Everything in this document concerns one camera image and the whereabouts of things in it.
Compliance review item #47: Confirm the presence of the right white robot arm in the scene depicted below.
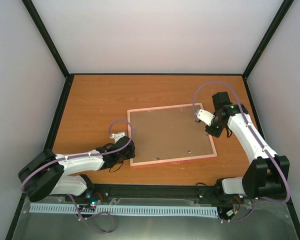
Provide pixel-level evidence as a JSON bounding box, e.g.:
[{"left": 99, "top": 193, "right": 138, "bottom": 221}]
[{"left": 203, "top": 91, "right": 290, "bottom": 203}]

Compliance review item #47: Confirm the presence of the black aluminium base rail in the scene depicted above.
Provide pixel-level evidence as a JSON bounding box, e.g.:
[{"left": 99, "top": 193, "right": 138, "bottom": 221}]
[{"left": 22, "top": 183, "right": 291, "bottom": 207}]

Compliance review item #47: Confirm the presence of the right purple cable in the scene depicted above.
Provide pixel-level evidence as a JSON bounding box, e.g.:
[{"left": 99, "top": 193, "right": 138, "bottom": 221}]
[{"left": 192, "top": 80, "right": 291, "bottom": 225}]

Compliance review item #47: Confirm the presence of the light blue cable duct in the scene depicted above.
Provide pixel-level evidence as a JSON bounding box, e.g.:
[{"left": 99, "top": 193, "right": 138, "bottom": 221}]
[{"left": 29, "top": 203, "right": 218, "bottom": 218}]

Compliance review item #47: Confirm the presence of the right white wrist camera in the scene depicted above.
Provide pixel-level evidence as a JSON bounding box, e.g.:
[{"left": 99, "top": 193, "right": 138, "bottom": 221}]
[{"left": 195, "top": 109, "right": 215, "bottom": 126}]

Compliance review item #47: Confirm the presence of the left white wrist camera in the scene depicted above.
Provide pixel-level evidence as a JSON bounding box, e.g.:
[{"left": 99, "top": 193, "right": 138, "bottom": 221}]
[{"left": 110, "top": 131, "right": 127, "bottom": 141}]

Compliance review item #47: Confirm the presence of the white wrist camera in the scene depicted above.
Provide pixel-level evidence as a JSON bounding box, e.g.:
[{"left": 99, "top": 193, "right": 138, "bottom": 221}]
[
  {"left": 195, "top": 109, "right": 215, "bottom": 126},
  {"left": 110, "top": 131, "right": 127, "bottom": 141}
]

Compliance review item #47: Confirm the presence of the left black corner post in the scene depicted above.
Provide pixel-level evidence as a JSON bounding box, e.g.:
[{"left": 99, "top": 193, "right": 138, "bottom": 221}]
[{"left": 21, "top": 0, "right": 71, "bottom": 78}]

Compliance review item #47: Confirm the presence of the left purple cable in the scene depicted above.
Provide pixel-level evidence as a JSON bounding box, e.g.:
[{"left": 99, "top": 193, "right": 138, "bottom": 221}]
[{"left": 21, "top": 119, "right": 135, "bottom": 195}]

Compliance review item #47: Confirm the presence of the black corner post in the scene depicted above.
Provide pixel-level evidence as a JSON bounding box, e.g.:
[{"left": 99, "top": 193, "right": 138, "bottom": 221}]
[
  {"left": 242, "top": 0, "right": 295, "bottom": 77},
  {"left": 21, "top": 0, "right": 71, "bottom": 78}
]

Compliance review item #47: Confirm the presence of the pink picture frame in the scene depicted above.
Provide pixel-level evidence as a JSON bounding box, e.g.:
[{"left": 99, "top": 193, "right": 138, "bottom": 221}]
[{"left": 127, "top": 103, "right": 217, "bottom": 167}]

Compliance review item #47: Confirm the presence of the right black corner post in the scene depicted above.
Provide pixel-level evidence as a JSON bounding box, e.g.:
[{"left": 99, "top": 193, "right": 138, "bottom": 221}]
[{"left": 242, "top": 0, "right": 295, "bottom": 77}]

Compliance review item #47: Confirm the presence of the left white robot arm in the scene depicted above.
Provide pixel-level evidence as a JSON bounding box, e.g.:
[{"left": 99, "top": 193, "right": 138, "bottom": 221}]
[{"left": 18, "top": 132, "right": 135, "bottom": 202}]

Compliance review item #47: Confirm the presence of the purple cable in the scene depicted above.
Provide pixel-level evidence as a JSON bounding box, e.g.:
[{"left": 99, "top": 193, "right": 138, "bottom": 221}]
[
  {"left": 192, "top": 80, "right": 291, "bottom": 225},
  {"left": 21, "top": 119, "right": 135, "bottom": 195}
]

